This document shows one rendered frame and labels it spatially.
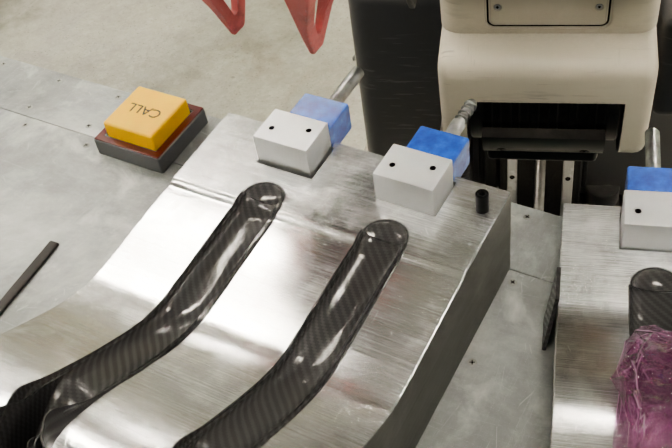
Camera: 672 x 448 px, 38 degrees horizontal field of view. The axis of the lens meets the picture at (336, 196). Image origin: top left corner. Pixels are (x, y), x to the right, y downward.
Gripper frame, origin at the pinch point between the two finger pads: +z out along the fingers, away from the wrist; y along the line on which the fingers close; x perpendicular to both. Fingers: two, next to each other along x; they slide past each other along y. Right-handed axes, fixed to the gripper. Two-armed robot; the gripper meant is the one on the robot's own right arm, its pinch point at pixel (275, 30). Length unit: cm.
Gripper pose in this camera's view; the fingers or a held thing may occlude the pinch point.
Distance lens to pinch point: 72.8
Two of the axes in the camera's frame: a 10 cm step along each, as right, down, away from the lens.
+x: 4.8, -6.6, 5.8
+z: 1.1, 7.0, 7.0
